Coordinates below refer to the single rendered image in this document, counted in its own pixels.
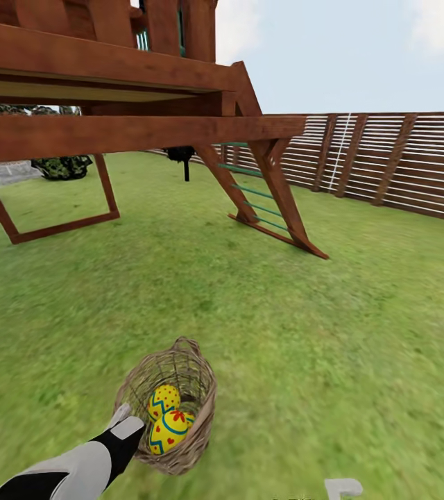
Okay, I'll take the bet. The easter egg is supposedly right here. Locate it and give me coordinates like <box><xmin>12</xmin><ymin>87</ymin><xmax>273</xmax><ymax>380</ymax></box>
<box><xmin>179</xmin><ymin>409</ymin><xmax>195</xmax><ymax>432</ymax></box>
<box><xmin>146</xmin><ymin>383</ymin><xmax>182</xmax><ymax>424</ymax></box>
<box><xmin>149</xmin><ymin>409</ymin><xmax>189</xmax><ymax>454</ymax></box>

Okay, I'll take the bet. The wicker basket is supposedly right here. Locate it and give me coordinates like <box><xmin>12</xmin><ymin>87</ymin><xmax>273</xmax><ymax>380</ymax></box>
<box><xmin>112</xmin><ymin>335</ymin><xmax>217</xmax><ymax>476</ymax></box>

